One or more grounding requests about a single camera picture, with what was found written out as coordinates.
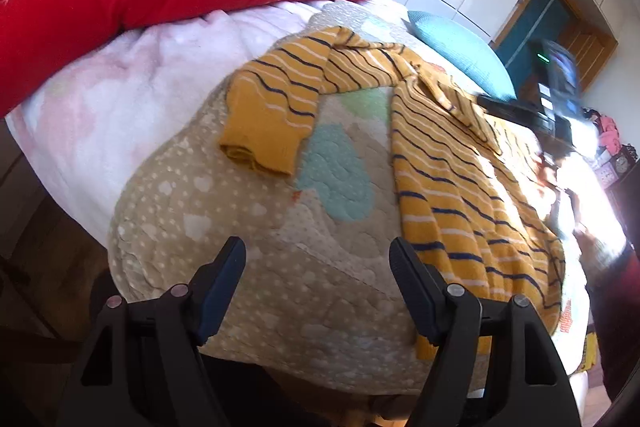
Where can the wooden door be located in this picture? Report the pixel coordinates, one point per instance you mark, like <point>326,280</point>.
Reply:
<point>590,52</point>

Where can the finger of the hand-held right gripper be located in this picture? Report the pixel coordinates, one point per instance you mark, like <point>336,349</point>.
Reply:
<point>505,108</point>

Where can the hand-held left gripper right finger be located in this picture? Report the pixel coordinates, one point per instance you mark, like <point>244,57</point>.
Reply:
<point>407,278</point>

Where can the pink clothes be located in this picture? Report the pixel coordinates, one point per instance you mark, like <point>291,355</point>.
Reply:
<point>608,132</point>

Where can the blue pillow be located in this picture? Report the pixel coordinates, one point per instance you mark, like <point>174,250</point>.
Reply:
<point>460,47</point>

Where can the black mantel clock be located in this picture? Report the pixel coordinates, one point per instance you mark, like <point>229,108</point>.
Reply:
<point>624,163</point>

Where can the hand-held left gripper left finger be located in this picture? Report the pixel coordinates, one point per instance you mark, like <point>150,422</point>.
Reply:
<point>222,287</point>

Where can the beige heart-patterned quilted bedspread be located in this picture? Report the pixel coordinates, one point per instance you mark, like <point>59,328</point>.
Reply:
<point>300,307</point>

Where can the yellow striped sweater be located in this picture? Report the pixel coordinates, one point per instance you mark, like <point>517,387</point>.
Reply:
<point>450,187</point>

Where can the teal curtain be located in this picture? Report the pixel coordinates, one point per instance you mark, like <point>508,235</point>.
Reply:
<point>525,32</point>

